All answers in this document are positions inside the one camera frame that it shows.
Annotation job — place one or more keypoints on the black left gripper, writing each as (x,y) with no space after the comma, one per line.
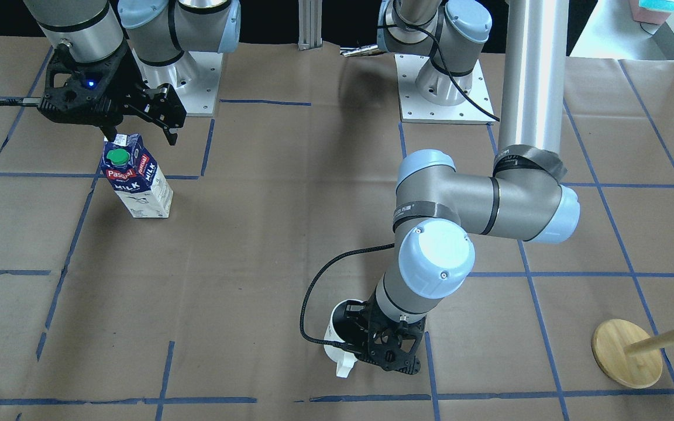
(353,327)

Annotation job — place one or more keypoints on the wooden mug tree stand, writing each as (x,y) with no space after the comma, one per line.
(628,354)

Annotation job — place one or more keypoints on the blue white Pascual milk carton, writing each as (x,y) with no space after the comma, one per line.
(136,177)

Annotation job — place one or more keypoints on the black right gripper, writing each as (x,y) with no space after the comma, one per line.
(127,82)

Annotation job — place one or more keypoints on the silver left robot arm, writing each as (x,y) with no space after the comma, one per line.
(438,208)

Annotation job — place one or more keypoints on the aluminium frame post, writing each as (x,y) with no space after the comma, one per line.
(310,25)

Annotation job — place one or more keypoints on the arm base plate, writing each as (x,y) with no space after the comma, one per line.
(427,96)
(195,77)

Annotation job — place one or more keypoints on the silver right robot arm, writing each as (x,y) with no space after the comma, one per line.
(140,59)

